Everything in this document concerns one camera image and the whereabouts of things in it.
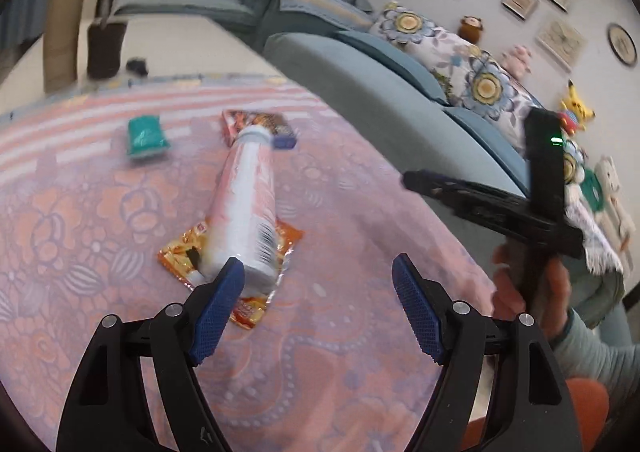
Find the orange seat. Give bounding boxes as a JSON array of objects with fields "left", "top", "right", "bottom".
[{"left": 460, "top": 376, "right": 610, "bottom": 452}]

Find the striped armrest cover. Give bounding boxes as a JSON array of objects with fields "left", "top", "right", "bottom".
[{"left": 276, "top": 0, "right": 374, "bottom": 34}]

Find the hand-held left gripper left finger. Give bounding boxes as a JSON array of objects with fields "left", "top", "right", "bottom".
[{"left": 56, "top": 257, "right": 246, "bottom": 452}]

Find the blue sofa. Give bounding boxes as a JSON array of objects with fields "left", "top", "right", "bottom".
[{"left": 112, "top": 0, "right": 628, "bottom": 328}]

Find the yellow mouse plush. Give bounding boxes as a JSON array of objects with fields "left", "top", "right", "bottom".
[{"left": 557, "top": 79, "right": 597, "bottom": 134}]

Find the bronze thermos flask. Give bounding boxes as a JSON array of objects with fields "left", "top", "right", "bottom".
[{"left": 42, "top": 0, "right": 87, "bottom": 94}]

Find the pink pig plush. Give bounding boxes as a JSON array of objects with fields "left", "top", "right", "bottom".
[{"left": 499, "top": 44, "right": 534, "bottom": 79}]

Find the teal packet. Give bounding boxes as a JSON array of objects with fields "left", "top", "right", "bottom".
[{"left": 124, "top": 114, "right": 172, "bottom": 162}]

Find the dark brown cup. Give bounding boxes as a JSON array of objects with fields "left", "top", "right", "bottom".
[{"left": 86, "top": 19, "right": 129, "bottom": 80}]

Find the white fringed cloth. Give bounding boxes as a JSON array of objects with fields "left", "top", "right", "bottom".
[{"left": 564, "top": 182, "right": 627, "bottom": 276}]

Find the brown monkey plush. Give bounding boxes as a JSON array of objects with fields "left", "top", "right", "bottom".
[{"left": 458, "top": 15, "right": 485, "bottom": 44}]

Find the white coffee table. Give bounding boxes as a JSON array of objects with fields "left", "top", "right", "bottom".
[{"left": 0, "top": 14, "right": 283, "bottom": 133}]

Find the white teddy bear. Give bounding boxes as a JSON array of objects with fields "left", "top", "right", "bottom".
[{"left": 594, "top": 156, "right": 634, "bottom": 254}]

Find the orange white plastic bottle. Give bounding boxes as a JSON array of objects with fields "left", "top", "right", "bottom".
[{"left": 197, "top": 124, "right": 279, "bottom": 296}]

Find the red snack packet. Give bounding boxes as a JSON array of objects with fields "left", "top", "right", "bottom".
[{"left": 221, "top": 109, "right": 300, "bottom": 151}]

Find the person's right forearm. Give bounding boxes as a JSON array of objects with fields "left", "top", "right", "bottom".
[{"left": 547, "top": 307, "right": 640, "bottom": 394}]

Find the blue pillow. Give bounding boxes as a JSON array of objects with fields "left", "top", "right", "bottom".
[{"left": 335, "top": 29, "right": 452, "bottom": 106}]

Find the butterfly picture frame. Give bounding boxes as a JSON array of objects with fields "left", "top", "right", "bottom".
[{"left": 534, "top": 19, "right": 589, "bottom": 71}]

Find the small crown picture frame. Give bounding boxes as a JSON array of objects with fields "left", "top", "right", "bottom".
[{"left": 501, "top": 0, "right": 540, "bottom": 21}]

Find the green plush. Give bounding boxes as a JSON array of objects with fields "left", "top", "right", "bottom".
[{"left": 574, "top": 166, "right": 609, "bottom": 214}]

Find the round wall clock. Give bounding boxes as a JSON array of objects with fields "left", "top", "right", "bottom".
[{"left": 607, "top": 23, "right": 639, "bottom": 68}]

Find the floral cushion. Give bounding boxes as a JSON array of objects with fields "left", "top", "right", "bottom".
[
  {"left": 449, "top": 44, "right": 543, "bottom": 154},
  {"left": 372, "top": 1, "right": 472, "bottom": 105}
]

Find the pink floral blanket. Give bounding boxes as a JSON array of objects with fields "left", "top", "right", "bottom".
[{"left": 0, "top": 74, "right": 497, "bottom": 452}]

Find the orange snack packet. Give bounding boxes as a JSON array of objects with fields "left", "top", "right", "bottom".
[{"left": 157, "top": 217, "right": 306, "bottom": 331}]

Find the light blue embossed sofa cover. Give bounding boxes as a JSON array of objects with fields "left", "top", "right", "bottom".
[{"left": 262, "top": 31, "right": 532, "bottom": 253}]

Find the person's right hand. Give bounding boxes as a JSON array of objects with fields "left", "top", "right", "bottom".
[{"left": 491, "top": 241, "right": 574, "bottom": 341}]

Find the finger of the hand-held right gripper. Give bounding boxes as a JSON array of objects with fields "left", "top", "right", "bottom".
[{"left": 402, "top": 169, "right": 532, "bottom": 239}]

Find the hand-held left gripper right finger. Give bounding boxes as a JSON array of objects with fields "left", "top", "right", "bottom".
[{"left": 391, "top": 253, "right": 583, "bottom": 452}]

